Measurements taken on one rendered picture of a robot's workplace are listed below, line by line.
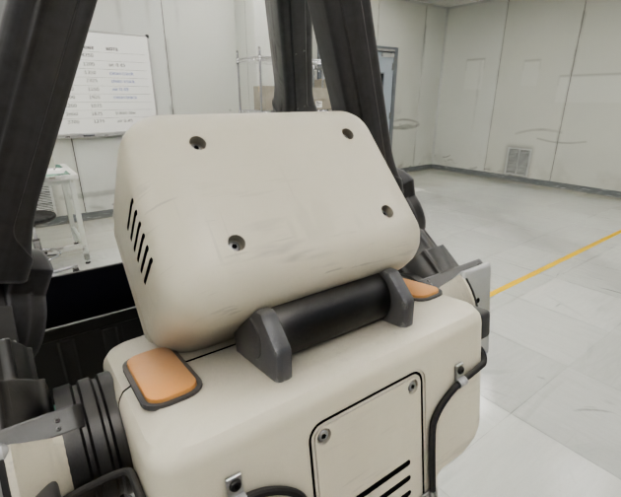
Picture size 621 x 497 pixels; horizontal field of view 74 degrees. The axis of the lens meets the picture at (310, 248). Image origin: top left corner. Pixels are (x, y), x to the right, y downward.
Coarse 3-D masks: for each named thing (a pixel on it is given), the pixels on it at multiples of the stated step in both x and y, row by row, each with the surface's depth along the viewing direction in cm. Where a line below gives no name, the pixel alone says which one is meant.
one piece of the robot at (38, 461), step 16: (16, 448) 22; (32, 448) 23; (48, 448) 24; (64, 448) 24; (0, 464) 21; (16, 464) 21; (32, 464) 22; (48, 464) 23; (64, 464) 24; (0, 480) 21; (16, 480) 21; (32, 480) 22; (48, 480) 23; (64, 480) 24; (16, 496) 21; (32, 496) 22; (48, 496) 22
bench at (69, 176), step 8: (48, 176) 334; (56, 176) 335; (64, 176) 336; (72, 176) 339; (48, 184) 334; (56, 184) 337; (64, 184) 396; (72, 184) 343; (64, 192) 398; (72, 192) 345; (72, 216) 408; (80, 216) 353; (72, 224) 410; (80, 224) 355; (72, 232) 412; (80, 232) 357; (80, 240) 371; (64, 248) 353; (72, 248) 357; (88, 256) 366
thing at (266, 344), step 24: (336, 288) 29; (360, 288) 29; (384, 288) 30; (264, 312) 25; (288, 312) 26; (312, 312) 27; (336, 312) 28; (360, 312) 29; (384, 312) 31; (408, 312) 30; (240, 336) 27; (264, 336) 24; (288, 336) 26; (312, 336) 27; (264, 360) 25; (288, 360) 24
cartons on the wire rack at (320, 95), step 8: (256, 88) 451; (264, 88) 437; (272, 88) 439; (312, 88) 473; (320, 88) 479; (256, 96) 454; (264, 96) 440; (272, 96) 442; (320, 96) 481; (328, 96) 487; (256, 104) 458; (264, 104) 443; (320, 104) 483; (328, 104) 492
